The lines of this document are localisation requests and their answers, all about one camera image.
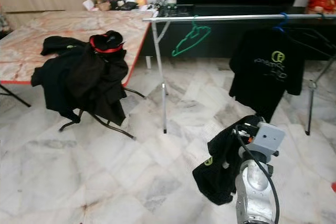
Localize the crumpled black shirt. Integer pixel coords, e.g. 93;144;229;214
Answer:
31;35;90;124

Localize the black shirt with green logo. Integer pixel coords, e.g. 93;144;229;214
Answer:
229;25;307;123
192;116;255;207

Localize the blue plastic hanger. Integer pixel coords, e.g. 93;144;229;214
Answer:
272;12;291;32

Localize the black plush toy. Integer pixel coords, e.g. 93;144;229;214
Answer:
107;0;139;12

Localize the red plastic hanger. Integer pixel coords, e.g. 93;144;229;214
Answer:
89;34;126;55

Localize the white card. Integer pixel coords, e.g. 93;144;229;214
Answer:
82;0;96;12

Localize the green plastic hanger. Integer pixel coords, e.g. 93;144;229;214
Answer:
171;15;212;57

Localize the marble pattern folding table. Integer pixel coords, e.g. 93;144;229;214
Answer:
0;10;159;141

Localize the black television console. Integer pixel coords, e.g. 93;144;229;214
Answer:
139;4;336;60

